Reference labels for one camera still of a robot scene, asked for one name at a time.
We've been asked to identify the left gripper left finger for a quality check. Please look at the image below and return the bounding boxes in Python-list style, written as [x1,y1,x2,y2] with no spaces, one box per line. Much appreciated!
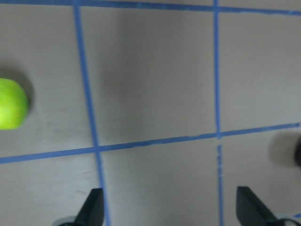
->
[74,188,104,226]

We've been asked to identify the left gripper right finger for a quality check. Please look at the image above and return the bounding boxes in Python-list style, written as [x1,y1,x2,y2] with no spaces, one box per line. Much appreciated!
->
[236,186,277,226]

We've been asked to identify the dark red apple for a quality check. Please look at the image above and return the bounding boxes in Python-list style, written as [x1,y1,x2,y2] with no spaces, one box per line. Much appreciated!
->
[294,141,301,167]

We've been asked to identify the green apple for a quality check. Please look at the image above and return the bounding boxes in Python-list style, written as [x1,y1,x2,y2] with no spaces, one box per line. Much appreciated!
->
[0,78,29,130]

